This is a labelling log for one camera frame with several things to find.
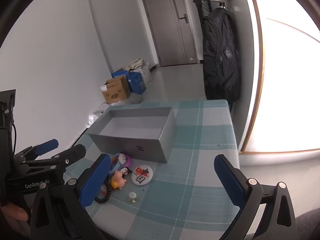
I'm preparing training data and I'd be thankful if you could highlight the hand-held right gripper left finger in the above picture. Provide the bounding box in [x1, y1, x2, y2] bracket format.
[30, 153, 112, 240]

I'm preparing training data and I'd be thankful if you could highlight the small white plastic bag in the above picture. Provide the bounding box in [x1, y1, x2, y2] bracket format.
[86, 111, 103, 127]

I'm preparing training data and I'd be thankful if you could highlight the person's left hand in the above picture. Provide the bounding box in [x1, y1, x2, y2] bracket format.
[0, 200, 34, 240]

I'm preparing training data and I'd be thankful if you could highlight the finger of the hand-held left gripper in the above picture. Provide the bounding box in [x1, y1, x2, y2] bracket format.
[15, 144, 87, 179]
[14, 139, 59, 164]

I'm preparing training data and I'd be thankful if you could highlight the brown cardboard box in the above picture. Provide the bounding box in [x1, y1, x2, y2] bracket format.
[100, 76, 131, 104]

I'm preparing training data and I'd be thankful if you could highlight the black beaded bracelet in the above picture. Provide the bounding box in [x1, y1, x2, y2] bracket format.
[94, 174, 112, 204]

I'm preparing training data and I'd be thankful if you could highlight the grey rectangular box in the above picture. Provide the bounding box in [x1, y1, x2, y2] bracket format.
[88, 107, 177, 164]

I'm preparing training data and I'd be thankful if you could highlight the grey door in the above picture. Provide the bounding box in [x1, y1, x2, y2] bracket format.
[139, 0, 198, 67]

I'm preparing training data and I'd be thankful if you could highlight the light blue curved handle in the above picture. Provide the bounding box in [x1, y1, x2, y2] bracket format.
[109, 153, 127, 175]

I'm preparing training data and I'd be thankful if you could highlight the round white badge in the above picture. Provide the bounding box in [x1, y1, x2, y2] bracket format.
[131, 164, 152, 185]

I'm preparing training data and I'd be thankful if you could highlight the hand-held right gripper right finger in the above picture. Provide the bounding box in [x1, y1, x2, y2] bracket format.
[214, 154, 298, 240]

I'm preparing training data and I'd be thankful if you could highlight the black backpack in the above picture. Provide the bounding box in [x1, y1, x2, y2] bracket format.
[201, 7, 242, 103]

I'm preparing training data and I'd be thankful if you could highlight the cream cloth tote bag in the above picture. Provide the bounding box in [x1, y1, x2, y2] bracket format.
[125, 58, 150, 72]

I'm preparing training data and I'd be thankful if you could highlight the teal plaid tablecloth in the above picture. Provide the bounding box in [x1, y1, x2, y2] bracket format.
[59, 99, 240, 240]

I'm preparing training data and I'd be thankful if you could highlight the bright window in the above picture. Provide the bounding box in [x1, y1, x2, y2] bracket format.
[239, 0, 320, 155]

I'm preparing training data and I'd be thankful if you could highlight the grey cloth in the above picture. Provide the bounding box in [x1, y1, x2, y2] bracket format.
[295, 209, 320, 240]

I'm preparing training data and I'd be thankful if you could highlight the pink pig toy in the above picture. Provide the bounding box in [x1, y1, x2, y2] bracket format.
[111, 170, 127, 190]

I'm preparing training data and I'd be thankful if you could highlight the upright white plastic bag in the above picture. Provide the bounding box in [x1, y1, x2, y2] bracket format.
[140, 65, 153, 88]

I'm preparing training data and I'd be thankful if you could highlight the blue cardboard box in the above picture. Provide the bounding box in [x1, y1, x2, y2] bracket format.
[111, 69, 147, 95]

